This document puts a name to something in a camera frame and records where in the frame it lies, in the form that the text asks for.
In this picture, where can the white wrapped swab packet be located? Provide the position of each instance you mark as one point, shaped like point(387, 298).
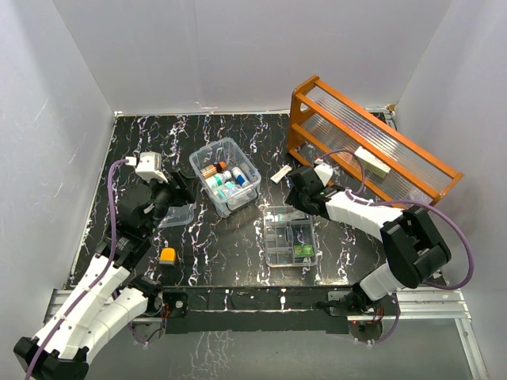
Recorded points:
point(280, 174)

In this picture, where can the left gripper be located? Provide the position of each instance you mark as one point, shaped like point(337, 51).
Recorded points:
point(187, 187)

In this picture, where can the clear plastic storage box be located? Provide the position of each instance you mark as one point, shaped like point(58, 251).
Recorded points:
point(227, 150)

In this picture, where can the clear compartment tray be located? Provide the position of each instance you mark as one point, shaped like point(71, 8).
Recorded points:
point(280, 237)

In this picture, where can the blue white bandage roll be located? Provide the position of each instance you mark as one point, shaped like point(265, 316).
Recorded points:
point(240, 177)

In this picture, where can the brown bottle orange cap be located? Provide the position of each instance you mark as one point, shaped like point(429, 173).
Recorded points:
point(213, 169)

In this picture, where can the white bottle green label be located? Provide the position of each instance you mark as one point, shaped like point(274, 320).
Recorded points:
point(219, 179)

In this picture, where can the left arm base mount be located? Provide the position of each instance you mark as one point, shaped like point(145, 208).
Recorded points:
point(159, 302)

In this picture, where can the orange wooden shelf rack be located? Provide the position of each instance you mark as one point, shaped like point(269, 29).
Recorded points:
point(324, 123)

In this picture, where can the blue sachet pack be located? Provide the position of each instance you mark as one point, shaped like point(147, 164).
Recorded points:
point(227, 190)

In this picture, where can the clear plastic box lid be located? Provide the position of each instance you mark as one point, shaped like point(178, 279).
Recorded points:
point(178, 216)

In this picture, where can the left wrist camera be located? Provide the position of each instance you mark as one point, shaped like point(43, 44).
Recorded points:
point(148, 166)

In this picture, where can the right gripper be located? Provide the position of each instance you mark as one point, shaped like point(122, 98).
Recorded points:
point(295, 202)

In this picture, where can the small green packet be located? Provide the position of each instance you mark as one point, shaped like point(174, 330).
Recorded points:
point(303, 251)

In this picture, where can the clear tape roll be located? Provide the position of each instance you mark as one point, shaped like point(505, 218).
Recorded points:
point(418, 196)

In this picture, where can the yellow orange small box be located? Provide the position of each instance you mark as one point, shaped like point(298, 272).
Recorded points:
point(168, 256)

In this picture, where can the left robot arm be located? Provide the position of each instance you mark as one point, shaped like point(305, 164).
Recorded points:
point(107, 298)

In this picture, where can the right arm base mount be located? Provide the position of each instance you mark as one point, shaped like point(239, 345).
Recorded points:
point(352, 304)

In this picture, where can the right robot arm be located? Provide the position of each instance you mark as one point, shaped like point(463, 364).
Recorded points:
point(413, 246)

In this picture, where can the white medicine carton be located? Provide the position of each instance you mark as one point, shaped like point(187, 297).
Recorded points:
point(371, 163)

